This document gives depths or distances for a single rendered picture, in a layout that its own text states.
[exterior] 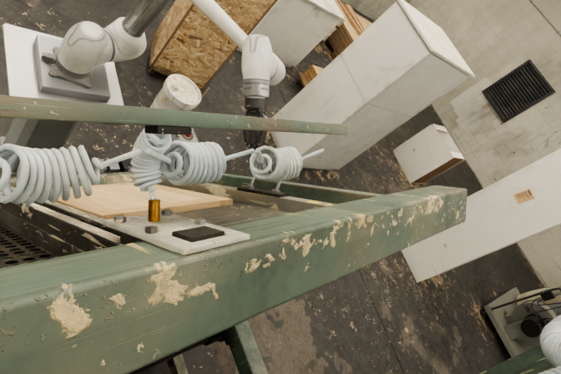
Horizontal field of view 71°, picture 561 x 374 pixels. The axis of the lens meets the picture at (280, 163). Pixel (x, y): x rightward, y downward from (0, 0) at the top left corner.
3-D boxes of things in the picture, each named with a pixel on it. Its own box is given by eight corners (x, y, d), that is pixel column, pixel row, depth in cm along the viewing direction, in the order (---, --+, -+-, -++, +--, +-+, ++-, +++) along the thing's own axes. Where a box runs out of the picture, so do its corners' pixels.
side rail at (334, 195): (207, 193, 196) (208, 170, 195) (430, 235, 124) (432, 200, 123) (198, 194, 191) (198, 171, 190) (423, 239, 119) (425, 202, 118)
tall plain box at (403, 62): (316, 131, 480) (442, 28, 380) (336, 174, 457) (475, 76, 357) (263, 122, 416) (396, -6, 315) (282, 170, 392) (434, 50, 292)
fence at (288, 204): (163, 184, 176) (164, 175, 176) (347, 219, 114) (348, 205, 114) (153, 185, 173) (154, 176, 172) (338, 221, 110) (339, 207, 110)
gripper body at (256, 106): (239, 97, 136) (238, 124, 136) (256, 96, 130) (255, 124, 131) (255, 99, 141) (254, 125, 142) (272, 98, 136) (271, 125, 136)
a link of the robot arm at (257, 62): (266, 78, 129) (277, 83, 142) (268, 30, 128) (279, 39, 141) (235, 78, 132) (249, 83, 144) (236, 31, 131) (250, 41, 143)
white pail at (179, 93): (175, 106, 341) (204, 70, 314) (184, 134, 329) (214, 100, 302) (141, 99, 318) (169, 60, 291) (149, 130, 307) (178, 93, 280)
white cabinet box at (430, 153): (406, 152, 636) (445, 127, 595) (423, 184, 613) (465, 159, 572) (391, 150, 604) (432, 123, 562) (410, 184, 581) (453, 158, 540)
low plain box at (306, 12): (277, 37, 551) (325, -17, 497) (293, 72, 526) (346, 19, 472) (219, 13, 479) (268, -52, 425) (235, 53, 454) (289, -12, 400)
